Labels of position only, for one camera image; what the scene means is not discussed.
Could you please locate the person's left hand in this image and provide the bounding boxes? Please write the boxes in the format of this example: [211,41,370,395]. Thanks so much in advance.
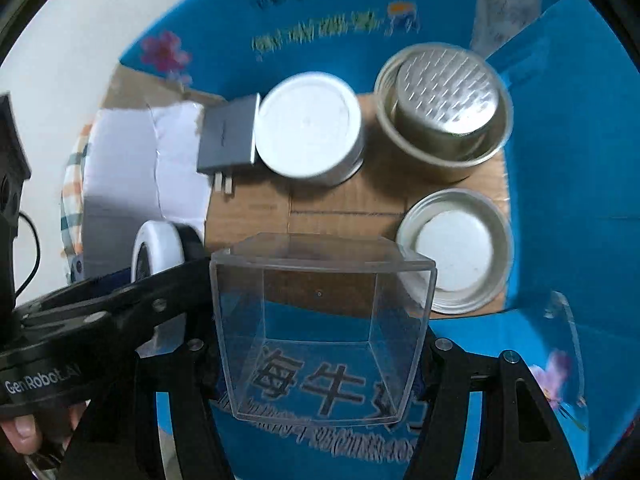
[0,400,88,458]

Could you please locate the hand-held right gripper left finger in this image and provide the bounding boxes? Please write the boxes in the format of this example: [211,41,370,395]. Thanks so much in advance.
[60,339,236,480]

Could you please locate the blue cardboard box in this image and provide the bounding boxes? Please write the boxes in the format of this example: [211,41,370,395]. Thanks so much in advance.
[80,0,638,480]

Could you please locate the black cable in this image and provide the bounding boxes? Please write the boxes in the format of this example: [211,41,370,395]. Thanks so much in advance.
[14,212,42,307]

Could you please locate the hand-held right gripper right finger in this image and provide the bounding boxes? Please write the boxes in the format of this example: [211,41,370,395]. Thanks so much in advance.
[402,337,581,480]

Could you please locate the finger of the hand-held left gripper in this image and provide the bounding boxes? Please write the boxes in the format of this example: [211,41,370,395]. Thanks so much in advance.
[15,256,217,355]

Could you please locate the white charger plug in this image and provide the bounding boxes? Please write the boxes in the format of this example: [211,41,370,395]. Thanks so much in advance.
[197,94,261,196]

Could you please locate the clear plastic box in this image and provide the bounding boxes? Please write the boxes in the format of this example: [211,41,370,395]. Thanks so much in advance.
[209,232,437,423]

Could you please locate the checked blanket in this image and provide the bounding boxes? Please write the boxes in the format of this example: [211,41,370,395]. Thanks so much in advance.
[60,125,96,281]

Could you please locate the metal tin with perforated insert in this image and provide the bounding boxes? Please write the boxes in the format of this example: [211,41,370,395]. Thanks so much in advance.
[374,44,515,183]

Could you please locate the metal tin with white lid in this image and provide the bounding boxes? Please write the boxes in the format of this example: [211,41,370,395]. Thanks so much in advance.
[396,189,515,316]

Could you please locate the white round disc black centre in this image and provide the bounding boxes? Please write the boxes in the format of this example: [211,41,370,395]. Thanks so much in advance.
[131,220,206,353]

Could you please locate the white round tin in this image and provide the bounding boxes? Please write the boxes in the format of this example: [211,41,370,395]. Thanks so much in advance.
[254,72,366,188]

